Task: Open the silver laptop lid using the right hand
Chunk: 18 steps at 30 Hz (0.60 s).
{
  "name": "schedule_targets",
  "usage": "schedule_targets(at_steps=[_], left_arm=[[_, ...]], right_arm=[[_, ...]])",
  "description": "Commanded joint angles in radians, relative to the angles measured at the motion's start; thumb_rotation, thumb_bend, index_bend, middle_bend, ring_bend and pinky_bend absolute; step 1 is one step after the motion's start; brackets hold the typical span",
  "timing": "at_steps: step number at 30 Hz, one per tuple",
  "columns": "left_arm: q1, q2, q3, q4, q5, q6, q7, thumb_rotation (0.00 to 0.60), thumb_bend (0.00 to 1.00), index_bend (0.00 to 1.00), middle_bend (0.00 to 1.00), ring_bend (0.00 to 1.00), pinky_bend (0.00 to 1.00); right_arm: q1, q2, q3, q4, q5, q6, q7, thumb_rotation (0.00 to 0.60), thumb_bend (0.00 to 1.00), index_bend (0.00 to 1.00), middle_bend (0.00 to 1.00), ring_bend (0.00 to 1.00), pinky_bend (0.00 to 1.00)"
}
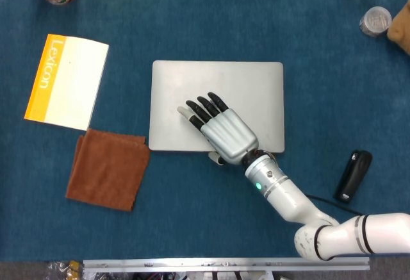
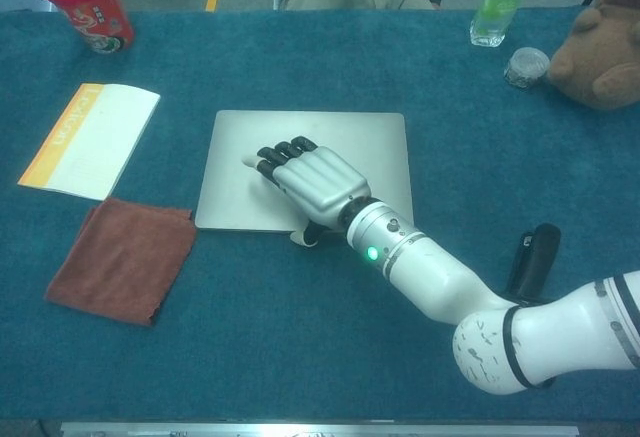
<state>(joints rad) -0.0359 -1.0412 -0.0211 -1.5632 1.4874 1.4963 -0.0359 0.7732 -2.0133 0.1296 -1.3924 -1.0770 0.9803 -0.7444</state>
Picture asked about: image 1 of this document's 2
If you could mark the brown folded cloth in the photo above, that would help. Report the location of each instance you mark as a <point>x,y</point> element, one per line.
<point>109,171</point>

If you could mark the brown plush toy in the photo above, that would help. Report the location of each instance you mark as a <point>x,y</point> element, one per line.
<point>400,27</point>

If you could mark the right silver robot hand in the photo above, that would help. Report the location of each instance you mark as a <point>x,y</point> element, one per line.
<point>229,132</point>

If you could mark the yellow white Lexicon book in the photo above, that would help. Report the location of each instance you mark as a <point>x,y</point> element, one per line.
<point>70,84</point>

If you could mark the small clear lidded jar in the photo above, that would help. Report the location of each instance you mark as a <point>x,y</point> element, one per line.
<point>375,21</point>

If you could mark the blue carpeted table surface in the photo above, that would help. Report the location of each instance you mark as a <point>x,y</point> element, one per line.
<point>205,30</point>

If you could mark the aluminium rail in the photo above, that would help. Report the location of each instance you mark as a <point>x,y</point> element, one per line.
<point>224,263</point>

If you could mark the silver laptop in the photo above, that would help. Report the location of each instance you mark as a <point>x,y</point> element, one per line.
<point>224,78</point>

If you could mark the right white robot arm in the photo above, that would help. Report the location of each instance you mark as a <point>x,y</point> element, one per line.
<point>288,196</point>

